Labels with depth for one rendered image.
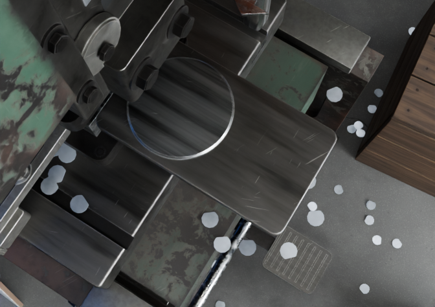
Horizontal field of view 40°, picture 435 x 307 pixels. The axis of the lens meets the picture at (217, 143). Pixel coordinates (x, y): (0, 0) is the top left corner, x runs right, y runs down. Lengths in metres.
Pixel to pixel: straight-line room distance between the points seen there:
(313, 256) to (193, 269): 0.54
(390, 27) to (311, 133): 0.99
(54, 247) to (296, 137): 0.32
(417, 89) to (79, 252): 0.74
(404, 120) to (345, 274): 0.44
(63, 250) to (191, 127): 0.22
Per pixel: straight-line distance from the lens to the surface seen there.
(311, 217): 0.81
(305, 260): 1.30
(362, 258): 1.49
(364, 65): 0.92
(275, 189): 0.68
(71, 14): 0.46
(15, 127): 0.37
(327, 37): 0.90
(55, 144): 0.74
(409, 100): 1.21
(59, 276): 0.85
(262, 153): 0.69
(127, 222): 0.75
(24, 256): 0.87
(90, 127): 0.72
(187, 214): 0.81
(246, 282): 1.45
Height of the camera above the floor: 1.44
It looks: 75 degrees down
